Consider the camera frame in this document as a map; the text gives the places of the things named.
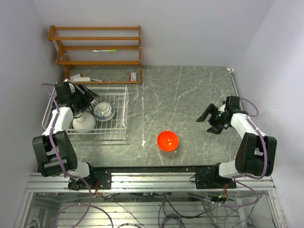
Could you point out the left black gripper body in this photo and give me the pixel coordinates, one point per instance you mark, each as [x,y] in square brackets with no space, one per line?
[81,100]

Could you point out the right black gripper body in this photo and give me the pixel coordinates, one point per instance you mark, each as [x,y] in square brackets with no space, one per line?
[217,119]

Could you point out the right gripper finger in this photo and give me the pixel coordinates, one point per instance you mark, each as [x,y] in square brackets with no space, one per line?
[211,109]
[216,129]

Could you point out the cream bowl blue base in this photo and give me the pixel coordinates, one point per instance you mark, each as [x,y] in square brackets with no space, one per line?
[92,105]

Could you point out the plain white bowl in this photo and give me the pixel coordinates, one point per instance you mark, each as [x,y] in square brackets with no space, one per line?
[84,123]

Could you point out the blue floral bowl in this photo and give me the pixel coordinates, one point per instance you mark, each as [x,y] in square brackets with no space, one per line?
[103,112]

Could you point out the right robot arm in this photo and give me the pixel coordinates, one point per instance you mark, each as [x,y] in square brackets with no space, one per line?
[255,156]

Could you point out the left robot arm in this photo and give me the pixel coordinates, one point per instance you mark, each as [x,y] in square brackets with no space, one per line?
[53,150]

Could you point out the white box under shelf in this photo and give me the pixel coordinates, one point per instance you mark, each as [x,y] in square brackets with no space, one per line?
[79,78]

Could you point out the green white pen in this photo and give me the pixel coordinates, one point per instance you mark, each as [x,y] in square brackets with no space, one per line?
[103,50]

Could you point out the red white small box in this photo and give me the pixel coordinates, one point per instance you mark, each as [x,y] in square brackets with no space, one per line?
[133,77]

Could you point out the orange bowl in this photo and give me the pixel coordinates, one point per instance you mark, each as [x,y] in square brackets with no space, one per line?
[168,141]

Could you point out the white wire dish rack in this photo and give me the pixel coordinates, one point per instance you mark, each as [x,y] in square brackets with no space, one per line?
[117,97]

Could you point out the aluminium mounting rail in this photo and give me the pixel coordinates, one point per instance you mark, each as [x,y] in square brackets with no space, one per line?
[145,182]

